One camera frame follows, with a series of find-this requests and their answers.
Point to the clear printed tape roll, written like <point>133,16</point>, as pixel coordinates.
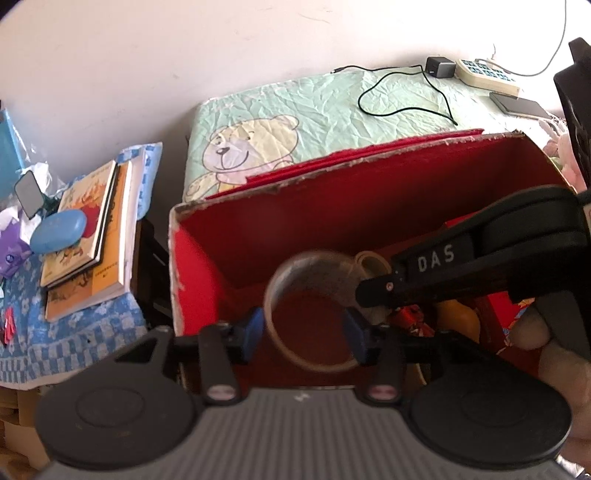
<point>277,337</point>

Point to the black smartphone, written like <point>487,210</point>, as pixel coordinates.
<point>521,106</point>

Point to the small red clip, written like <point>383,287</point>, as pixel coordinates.
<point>9,325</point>

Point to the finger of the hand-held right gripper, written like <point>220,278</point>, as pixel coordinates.
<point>383,290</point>

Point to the pink plush dog blue bow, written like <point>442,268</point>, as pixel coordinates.
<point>561,161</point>

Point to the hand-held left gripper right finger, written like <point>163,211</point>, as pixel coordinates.
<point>353,334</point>

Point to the black charger adapter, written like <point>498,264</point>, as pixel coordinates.
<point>439,67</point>

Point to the blue glasses case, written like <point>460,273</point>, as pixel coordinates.
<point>57,230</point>

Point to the red gift box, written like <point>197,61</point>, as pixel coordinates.
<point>510,309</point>

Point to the brown cardboard carton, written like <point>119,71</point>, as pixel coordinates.
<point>18,424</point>

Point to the brown gourd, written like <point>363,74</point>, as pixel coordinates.
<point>457,323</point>

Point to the pale green bear print quilt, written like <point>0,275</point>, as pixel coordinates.
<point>323,110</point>

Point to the blue checkered floral cloth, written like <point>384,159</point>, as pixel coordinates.
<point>83,332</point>

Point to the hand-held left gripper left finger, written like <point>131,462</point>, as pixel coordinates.
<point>254,330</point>

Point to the person's right hand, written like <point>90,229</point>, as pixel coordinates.
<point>572,392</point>

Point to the illustrated yellow cover book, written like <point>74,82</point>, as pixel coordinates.
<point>69,267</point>

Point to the black side table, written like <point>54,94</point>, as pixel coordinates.
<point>152,272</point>

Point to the white power strip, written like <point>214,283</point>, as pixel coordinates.
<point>487,76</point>

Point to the orange cover book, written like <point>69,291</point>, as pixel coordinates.
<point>117,221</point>

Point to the red cardboard box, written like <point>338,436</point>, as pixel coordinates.
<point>323,221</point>

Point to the small black standing mirror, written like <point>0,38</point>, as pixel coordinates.
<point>28,194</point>

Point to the stack of picture books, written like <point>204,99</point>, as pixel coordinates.
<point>78,307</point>

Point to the purple toy figure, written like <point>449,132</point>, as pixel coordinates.
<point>14,251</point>

